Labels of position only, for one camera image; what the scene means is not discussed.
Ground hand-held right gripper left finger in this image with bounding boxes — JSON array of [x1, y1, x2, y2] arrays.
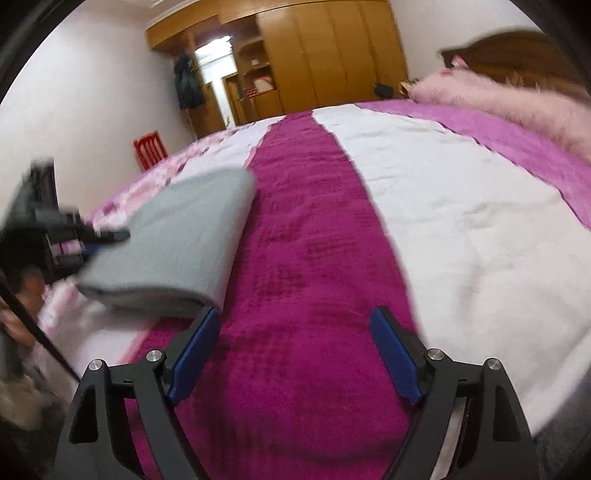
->
[[53, 305, 222, 480]]

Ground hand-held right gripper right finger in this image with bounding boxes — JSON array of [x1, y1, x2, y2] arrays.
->
[[369, 305, 544, 480]]

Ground black cable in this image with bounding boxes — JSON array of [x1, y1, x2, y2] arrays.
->
[[0, 271, 81, 384]]

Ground wooden door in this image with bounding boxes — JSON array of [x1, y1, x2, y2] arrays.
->
[[221, 75, 243, 127]]

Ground pink fluffy pillow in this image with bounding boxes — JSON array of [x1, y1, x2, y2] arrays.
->
[[405, 68, 591, 161]]

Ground wooden wardrobe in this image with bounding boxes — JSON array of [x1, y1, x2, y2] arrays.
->
[[145, 0, 410, 136]]

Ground wooden headboard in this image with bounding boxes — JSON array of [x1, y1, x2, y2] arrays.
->
[[440, 30, 591, 101]]

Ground red wooden chair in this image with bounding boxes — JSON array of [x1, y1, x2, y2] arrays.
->
[[133, 131, 167, 173]]

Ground dark hanging jacket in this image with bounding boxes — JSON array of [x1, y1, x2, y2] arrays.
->
[[172, 54, 208, 111]]

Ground person's left hand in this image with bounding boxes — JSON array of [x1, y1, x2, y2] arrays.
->
[[0, 265, 48, 348]]

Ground grey pants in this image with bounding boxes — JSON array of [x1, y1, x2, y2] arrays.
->
[[75, 167, 258, 320]]

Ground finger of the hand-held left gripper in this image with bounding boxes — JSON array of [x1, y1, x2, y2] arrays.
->
[[78, 224, 132, 257]]

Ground red and white box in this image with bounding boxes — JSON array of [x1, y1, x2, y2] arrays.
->
[[244, 78, 279, 99]]

